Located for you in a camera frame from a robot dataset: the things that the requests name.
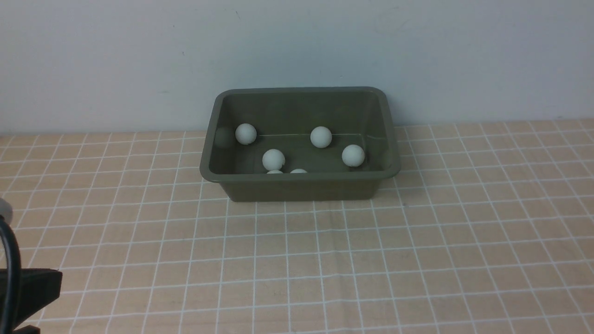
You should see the olive plastic bin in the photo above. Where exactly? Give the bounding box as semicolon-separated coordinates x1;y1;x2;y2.
200;87;401;202

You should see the white ball with logo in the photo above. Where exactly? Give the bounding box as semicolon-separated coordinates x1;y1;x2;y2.
262;149;285;171

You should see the checkered beige tablecloth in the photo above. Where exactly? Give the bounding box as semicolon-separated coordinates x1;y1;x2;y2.
0;120;594;334

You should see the black cable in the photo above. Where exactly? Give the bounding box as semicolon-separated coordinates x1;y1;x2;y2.
0;216;22;332

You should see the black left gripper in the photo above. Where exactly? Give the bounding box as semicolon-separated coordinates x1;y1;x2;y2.
0;268;62;334

